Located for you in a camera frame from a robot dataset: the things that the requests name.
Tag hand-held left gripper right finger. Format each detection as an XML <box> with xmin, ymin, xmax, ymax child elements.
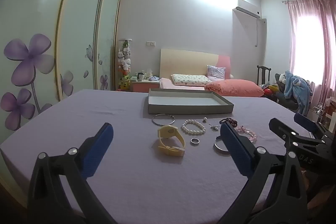
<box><xmin>217</xmin><ymin>122</ymin><xmax>309</xmax><ymax>224</ymax></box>

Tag white air conditioner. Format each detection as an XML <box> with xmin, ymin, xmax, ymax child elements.
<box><xmin>235</xmin><ymin>0</ymin><xmax>260</xmax><ymax>18</ymax></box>

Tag yellow wrist watch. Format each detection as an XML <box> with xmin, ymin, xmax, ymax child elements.
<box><xmin>157</xmin><ymin>125</ymin><xmax>186</xmax><ymax>158</ymax></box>

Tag folded pink quilt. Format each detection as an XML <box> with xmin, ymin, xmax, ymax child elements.
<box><xmin>205</xmin><ymin>79</ymin><xmax>265</xmax><ymax>98</ymax></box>

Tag flower print sliding wardrobe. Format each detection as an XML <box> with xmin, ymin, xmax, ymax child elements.
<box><xmin>0</xmin><ymin>0</ymin><xmax>124</xmax><ymax>203</ymax></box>

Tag dark red bead bracelet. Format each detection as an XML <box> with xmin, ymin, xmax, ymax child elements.
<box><xmin>219</xmin><ymin>118</ymin><xmax>238</xmax><ymax>127</ymax></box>

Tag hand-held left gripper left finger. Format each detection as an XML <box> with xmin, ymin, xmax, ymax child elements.
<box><xmin>26</xmin><ymin>123</ymin><xmax>117</xmax><ymax>224</ymax></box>

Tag dark wooden chair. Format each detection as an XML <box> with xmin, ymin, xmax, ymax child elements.
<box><xmin>257</xmin><ymin>65</ymin><xmax>271</xmax><ymax>88</ymax></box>

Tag small floral pillow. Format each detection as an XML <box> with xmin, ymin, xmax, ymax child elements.
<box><xmin>206</xmin><ymin>65</ymin><xmax>226</xmax><ymax>81</ymax></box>

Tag white pipe cover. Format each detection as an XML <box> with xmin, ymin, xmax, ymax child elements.
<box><xmin>256</xmin><ymin>18</ymin><xmax>267</xmax><ymax>47</ymax></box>

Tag white pearl bracelet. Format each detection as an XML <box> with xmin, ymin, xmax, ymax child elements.
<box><xmin>182</xmin><ymin>119</ymin><xmax>206</xmax><ymax>136</ymax></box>

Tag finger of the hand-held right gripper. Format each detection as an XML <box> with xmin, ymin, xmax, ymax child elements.
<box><xmin>293</xmin><ymin>113</ymin><xmax>331</xmax><ymax>135</ymax></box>
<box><xmin>269</xmin><ymin>118</ymin><xmax>327</xmax><ymax>152</ymax></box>

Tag pink crystal bracelet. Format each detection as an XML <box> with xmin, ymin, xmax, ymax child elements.
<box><xmin>234</xmin><ymin>126</ymin><xmax>258</xmax><ymax>142</ymax></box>

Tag thin silver hoop bangle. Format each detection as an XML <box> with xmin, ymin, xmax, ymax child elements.
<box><xmin>152</xmin><ymin>114</ymin><xmax>175</xmax><ymax>126</ymax></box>

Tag clear tube of plush toys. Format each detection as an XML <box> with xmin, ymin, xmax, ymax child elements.
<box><xmin>117</xmin><ymin>38</ymin><xmax>132</xmax><ymax>91</ymax></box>

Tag purple tablecloth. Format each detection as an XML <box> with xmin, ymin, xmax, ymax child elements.
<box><xmin>0</xmin><ymin>89</ymin><xmax>323</xmax><ymax>224</ymax></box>

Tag pink curtain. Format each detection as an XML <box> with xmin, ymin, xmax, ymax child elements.
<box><xmin>282</xmin><ymin>0</ymin><xmax>336</xmax><ymax>119</ymax></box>

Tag grey shallow tray box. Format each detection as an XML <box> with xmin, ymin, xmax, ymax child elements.
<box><xmin>147</xmin><ymin>88</ymin><xmax>234</xmax><ymax>115</ymax></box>

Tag bed with beige pink headboard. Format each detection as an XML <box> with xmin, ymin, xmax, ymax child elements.
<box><xmin>159</xmin><ymin>49</ymin><xmax>265</xmax><ymax>98</ymax></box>

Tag red and yellow toys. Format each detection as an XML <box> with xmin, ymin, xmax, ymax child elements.
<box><xmin>262</xmin><ymin>84</ymin><xmax>279</xmax><ymax>96</ymax></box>

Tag patterned flat pillow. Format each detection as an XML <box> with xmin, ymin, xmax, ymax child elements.
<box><xmin>171</xmin><ymin>74</ymin><xmax>212</xmax><ymax>86</ymax></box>

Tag wide silver cuff bangle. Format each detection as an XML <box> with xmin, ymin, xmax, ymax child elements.
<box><xmin>213</xmin><ymin>143</ymin><xmax>230</xmax><ymax>154</ymax></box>

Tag blue fleece garment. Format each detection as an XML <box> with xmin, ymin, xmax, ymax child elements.
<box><xmin>283</xmin><ymin>70</ymin><xmax>313</xmax><ymax>115</ymax></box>

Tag pink nightstand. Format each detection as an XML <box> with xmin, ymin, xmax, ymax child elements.
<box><xmin>131</xmin><ymin>79</ymin><xmax>160</xmax><ymax>93</ymax></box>

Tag grey armchair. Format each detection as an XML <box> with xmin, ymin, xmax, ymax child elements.
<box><xmin>274</xmin><ymin>73</ymin><xmax>313</xmax><ymax>112</ymax></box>

